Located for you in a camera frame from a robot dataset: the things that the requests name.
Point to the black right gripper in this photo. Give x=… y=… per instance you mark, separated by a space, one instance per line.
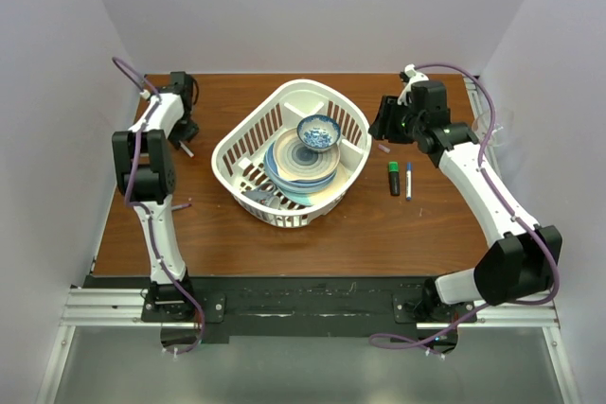
x=383 y=126

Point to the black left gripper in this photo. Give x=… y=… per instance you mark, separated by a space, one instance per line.
x=187 y=134

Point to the black green highlighter pen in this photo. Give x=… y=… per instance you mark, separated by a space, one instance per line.
x=394 y=183

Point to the white blue marker pen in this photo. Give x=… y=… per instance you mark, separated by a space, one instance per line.
x=408 y=186

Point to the purple pen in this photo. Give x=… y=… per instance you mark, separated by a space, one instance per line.
x=180 y=206

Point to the white red marker pen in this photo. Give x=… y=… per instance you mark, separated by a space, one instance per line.
x=186 y=149

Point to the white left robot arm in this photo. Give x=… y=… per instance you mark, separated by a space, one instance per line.
x=146 y=178

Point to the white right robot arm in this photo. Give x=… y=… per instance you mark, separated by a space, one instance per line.
x=522 y=256

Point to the white plastic dish basket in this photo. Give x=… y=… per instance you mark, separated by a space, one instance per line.
x=238 y=160

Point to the blue floral ceramic bowl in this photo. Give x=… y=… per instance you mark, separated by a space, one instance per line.
x=318 y=132

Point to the cream and teal plate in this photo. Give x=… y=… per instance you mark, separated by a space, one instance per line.
x=330 y=192

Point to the beige blue swirl plate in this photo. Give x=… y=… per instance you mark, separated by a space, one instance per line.
x=296 y=162

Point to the grey ceramic mug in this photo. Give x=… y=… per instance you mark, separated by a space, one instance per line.
x=265 y=198

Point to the blue rimmed plate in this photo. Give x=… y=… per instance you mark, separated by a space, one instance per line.
x=303 y=187

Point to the clear wine glass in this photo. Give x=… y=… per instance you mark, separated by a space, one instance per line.
x=504 y=119

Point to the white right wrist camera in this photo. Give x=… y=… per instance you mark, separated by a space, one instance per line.
x=409 y=75

